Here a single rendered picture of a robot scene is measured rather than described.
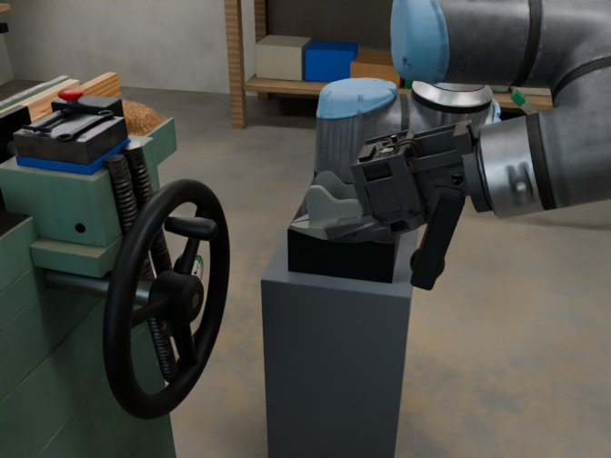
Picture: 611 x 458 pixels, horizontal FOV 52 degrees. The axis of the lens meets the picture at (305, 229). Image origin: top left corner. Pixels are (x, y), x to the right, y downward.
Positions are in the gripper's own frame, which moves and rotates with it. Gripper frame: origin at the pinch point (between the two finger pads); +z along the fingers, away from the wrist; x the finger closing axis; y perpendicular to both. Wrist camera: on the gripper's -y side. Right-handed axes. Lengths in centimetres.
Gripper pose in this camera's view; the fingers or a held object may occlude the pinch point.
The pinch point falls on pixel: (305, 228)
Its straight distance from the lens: 68.7
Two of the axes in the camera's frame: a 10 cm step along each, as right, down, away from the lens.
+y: -3.4, -8.6, -3.8
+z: -8.9, 1.7, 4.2
